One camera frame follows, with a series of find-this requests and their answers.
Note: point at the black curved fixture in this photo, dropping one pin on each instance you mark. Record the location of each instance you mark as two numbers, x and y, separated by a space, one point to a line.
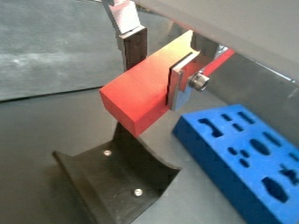
119 177

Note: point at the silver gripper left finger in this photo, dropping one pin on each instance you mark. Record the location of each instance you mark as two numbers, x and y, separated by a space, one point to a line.
131 34

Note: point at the red rectangular block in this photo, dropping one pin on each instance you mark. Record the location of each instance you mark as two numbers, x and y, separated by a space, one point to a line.
135 96

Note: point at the blue foam shape board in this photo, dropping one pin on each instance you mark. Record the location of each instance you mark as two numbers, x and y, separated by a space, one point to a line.
250 161

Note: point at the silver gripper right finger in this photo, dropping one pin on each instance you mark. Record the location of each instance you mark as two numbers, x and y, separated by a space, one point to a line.
186 73

